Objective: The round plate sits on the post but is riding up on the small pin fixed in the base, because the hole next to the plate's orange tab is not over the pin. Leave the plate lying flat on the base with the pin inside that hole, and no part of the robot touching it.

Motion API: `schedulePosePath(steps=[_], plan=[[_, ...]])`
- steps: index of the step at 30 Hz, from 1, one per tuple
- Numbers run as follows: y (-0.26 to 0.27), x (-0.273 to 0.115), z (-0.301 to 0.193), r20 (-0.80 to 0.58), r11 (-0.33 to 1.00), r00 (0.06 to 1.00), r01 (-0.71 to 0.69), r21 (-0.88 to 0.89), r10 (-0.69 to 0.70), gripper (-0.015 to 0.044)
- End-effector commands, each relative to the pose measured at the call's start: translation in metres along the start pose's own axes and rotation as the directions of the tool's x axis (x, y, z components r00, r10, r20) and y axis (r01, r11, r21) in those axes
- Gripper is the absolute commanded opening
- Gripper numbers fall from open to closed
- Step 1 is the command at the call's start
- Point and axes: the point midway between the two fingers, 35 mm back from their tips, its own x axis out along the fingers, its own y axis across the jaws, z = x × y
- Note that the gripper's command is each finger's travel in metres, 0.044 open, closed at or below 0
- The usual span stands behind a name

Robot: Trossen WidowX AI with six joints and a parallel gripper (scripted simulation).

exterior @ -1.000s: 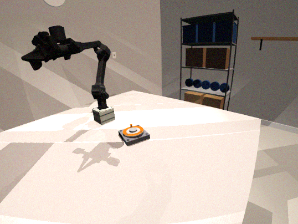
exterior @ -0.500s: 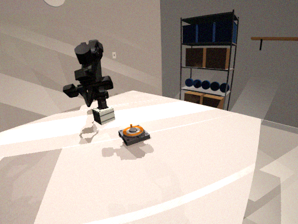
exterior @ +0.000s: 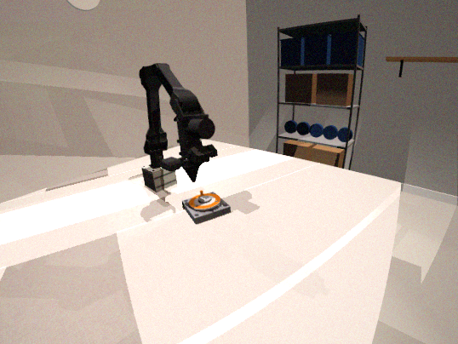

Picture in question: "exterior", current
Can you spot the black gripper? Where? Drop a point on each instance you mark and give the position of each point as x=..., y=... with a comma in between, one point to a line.
x=172, y=163

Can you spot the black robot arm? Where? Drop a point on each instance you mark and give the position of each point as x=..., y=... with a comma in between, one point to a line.
x=190, y=116

